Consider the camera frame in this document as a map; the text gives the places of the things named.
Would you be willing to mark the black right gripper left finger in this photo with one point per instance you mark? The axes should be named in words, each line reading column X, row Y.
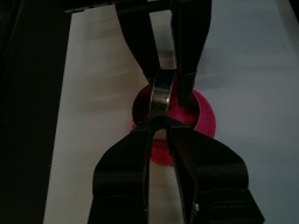
column 120, row 175

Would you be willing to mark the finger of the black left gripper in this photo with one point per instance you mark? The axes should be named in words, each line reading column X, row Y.
column 189, row 38
column 137, row 38

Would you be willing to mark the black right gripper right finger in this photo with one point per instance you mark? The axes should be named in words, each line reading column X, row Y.
column 212, row 175

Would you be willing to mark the round metal dough cutter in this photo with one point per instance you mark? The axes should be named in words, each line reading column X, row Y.
column 160, row 96

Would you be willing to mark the white cutting board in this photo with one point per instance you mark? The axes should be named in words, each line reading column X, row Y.
column 89, row 102

